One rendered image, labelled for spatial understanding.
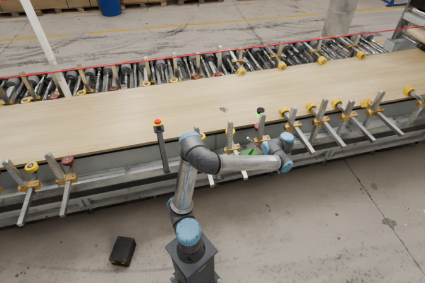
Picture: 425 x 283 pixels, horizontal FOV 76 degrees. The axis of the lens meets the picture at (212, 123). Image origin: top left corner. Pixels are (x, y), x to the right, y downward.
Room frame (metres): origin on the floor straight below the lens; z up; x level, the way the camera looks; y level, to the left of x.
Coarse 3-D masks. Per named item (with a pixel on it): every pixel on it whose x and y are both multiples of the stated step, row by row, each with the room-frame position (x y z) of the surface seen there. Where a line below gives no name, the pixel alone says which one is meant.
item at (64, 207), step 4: (72, 164) 1.32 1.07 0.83; (68, 168) 1.29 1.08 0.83; (72, 168) 1.29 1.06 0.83; (68, 172) 1.24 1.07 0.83; (72, 172) 1.25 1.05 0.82; (68, 184) 1.14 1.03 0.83; (68, 188) 1.11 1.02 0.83; (64, 192) 1.08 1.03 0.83; (68, 192) 1.08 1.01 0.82; (64, 196) 1.04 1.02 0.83; (68, 196) 1.05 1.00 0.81; (64, 200) 1.01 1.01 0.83; (68, 200) 1.03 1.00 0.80; (64, 204) 0.98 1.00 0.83; (64, 208) 0.95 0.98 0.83; (60, 212) 0.92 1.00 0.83; (64, 212) 0.92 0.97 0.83; (60, 216) 0.90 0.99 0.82; (64, 216) 0.91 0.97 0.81
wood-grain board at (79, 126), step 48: (96, 96) 2.10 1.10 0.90; (144, 96) 2.08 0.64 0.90; (192, 96) 2.07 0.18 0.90; (240, 96) 2.06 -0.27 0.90; (288, 96) 2.05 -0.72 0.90; (336, 96) 2.03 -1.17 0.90; (384, 96) 2.02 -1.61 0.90; (0, 144) 1.48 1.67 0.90; (48, 144) 1.47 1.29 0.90; (96, 144) 1.46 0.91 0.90; (144, 144) 1.47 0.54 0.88
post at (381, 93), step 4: (380, 92) 1.73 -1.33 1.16; (384, 92) 1.73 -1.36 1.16; (376, 96) 1.75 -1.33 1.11; (380, 96) 1.72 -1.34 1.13; (376, 100) 1.73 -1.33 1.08; (380, 100) 1.73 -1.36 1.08; (372, 104) 1.75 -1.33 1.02; (376, 104) 1.72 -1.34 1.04; (372, 108) 1.74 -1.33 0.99; (376, 108) 1.73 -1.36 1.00; (368, 116) 1.74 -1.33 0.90; (372, 116) 1.73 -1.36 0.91; (364, 120) 1.75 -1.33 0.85; (368, 120) 1.72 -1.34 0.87; (364, 124) 1.73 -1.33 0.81; (368, 124) 1.73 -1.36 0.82
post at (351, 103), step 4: (348, 100) 1.70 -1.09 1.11; (352, 100) 1.68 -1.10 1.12; (348, 104) 1.68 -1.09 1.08; (352, 104) 1.67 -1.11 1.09; (348, 108) 1.67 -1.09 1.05; (352, 108) 1.67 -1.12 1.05; (344, 112) 1.69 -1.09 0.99; (348, 112) 1.67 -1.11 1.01; (340, 124) 1.68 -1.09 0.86; (344, 124) 1.67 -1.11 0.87; (340, 128) 1.67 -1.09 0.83; (336, 132) 1.69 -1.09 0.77; (340, 132) 1.67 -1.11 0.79
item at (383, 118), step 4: (380, 112) 1.72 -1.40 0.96; (380, 116) 1.68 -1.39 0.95; (384, 116) 1.67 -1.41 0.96; (384, 120) 1.63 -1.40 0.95; (388, 120) 1.62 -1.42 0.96; (388, 124) 1.58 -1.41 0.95; (392, 124) 1.57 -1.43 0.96; (392, 128) 1.54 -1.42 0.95; (396, 128) 1.52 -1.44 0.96; (396, 132) 1.50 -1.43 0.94; (400, 132) 1.48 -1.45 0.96; (400, 136) 1.45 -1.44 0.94
